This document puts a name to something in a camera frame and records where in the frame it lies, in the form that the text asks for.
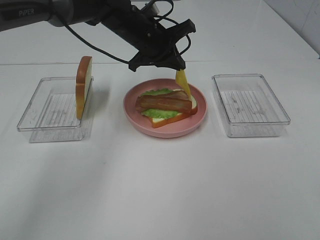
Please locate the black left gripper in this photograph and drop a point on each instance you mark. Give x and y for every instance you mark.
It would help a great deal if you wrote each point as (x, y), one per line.
(156, 44)

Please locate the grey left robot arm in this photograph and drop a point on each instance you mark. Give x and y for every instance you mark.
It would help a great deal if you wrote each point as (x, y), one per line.
(64, 13)

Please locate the yellow cheese slice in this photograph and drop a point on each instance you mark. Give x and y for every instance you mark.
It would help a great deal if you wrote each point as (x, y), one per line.
(181, 80)

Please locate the silver left camera mount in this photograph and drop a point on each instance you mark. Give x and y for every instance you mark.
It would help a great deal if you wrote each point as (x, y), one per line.
(150, 10)

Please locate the bacon strip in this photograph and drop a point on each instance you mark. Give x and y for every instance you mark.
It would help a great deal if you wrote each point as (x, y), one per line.
(166, 103)
(146, 102)

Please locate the left clear plastic tray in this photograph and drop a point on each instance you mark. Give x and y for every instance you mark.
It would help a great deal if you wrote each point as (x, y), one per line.
(50, 115)

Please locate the green lettuce leaf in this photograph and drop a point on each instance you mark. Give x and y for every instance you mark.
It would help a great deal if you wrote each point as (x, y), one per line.
(156, 114)

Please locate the clear plastic tray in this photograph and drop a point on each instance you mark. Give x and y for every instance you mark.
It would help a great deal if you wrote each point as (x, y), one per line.
(50, 115)
(248, 107)

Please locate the bread slice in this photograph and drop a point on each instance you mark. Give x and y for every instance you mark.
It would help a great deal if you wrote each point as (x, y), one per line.
(177, 118)
(83, 81)

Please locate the pink round plate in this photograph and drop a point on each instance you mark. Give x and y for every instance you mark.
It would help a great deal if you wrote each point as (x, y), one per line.
(171, 130)

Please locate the right clear plastic tray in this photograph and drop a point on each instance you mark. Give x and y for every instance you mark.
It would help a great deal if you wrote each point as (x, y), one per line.
(248, 107)

